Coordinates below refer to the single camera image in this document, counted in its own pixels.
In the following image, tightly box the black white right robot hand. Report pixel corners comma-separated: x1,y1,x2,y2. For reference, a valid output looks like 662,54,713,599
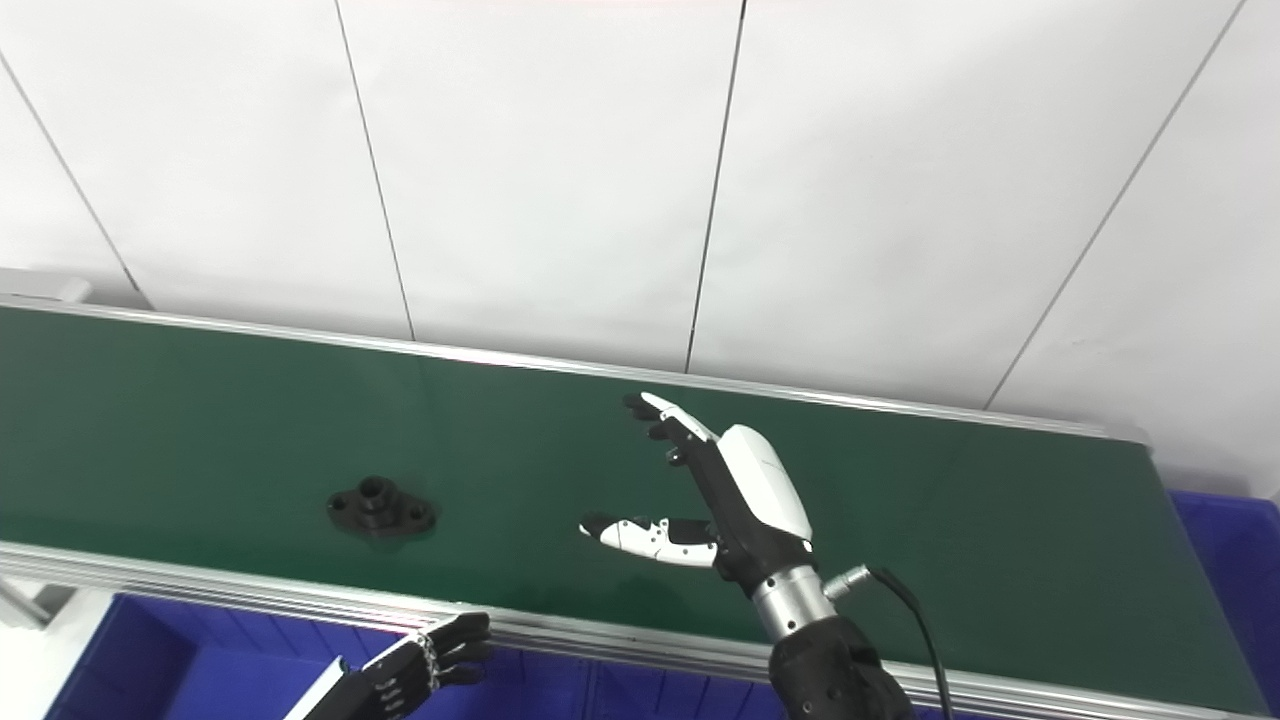
580,392,816,596

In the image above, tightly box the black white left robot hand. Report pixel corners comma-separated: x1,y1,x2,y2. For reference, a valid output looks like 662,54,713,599
285,613,493,720

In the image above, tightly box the black flanged machine part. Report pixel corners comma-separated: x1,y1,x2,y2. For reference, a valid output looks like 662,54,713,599
326,476,439,540

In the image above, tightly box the large blue plastic bin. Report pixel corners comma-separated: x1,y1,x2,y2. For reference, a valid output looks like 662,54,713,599
45,593,591,720
1165,488,1280,720
585,672,791,720

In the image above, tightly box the green conveyor belt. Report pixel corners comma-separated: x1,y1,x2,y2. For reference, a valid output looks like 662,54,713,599
0,295,1280,720
0,305,1267,713

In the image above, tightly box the grey conveyor end housing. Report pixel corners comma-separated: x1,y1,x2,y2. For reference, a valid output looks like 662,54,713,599
0,267,93,303

